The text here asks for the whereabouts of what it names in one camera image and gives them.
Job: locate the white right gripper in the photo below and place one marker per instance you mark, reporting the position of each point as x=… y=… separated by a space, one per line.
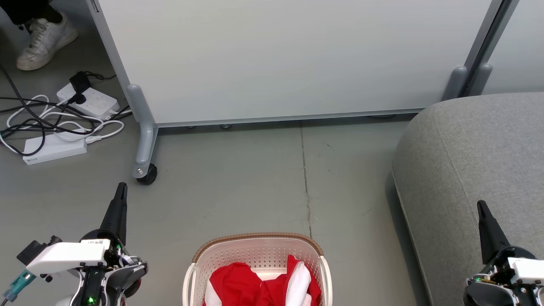
x=527 y=267

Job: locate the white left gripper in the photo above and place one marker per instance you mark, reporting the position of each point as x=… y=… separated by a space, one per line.
x=68 y=255

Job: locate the red and white garment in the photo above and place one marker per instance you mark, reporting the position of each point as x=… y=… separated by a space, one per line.
x=238 y=284

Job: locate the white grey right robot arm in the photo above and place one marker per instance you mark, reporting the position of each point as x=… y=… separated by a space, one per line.
x=497 y=293

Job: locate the grey fabric sofa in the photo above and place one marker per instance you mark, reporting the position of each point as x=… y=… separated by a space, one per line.
x=476 y=161

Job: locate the black caster wheel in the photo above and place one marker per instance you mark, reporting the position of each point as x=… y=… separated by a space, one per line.
x=148 y=175

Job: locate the white long power brick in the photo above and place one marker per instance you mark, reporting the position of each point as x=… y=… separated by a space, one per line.
x=55 y=148

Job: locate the white square power strip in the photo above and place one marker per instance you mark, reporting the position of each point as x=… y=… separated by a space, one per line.
x=95 y=102

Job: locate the black round plug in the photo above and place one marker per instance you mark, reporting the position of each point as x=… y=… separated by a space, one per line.
x=77 y=99

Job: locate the black plug adapter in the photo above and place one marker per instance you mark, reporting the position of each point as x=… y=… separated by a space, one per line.
x=80 y=81

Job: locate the cream perforated laundry basket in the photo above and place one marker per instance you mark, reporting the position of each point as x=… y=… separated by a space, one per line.
x=259 y=255

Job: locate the white sneaker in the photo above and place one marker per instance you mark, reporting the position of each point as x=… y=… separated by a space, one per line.
x=44 y=42

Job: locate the black trouser leg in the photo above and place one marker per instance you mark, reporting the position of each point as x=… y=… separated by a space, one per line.
x=21 y=8

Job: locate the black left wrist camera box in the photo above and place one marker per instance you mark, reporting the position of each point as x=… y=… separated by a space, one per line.
x=36 y=248

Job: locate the partition panel with grey post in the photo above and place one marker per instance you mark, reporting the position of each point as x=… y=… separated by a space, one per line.
x=518 y=46

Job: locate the white partition panel grey frame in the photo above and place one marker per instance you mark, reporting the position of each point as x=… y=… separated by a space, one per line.
x=276 y=55

